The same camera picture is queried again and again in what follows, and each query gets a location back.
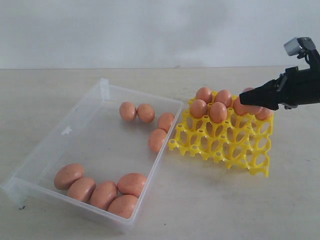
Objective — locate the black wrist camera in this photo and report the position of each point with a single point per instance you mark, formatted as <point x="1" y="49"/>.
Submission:
<point x="304" y="48"/>

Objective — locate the brown egg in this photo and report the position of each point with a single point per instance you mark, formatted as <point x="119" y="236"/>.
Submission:
<point x="264" y="114"/>
<point x="128" y="111"/>
<point x="198" y="108"/>
<point x="157" y="139"/>
<point x="132" y="184"/>
<point x="123" y="206"/>
<point x="82" y="189"/>
<point x="205" y="94"/>
<point x="225" y="97"/>
<point x="248" y="89"/>
<point x="104" y="194"/>
<point x="165" y="121"/>
<point x="146" y="113"/>
<point x="218" y="112"/>
<point x="67" y="175"/>
<point x="242" y="109"/>

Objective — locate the yellow plastic egg tray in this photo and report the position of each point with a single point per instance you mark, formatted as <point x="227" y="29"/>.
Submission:
<point x="240" y="141"/>

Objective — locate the clear plastic container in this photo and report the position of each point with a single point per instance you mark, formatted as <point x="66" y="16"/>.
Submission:
<point x="94" y="135"/>

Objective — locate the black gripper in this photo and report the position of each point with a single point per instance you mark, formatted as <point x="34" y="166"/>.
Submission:
<point x="291" y="89"/>

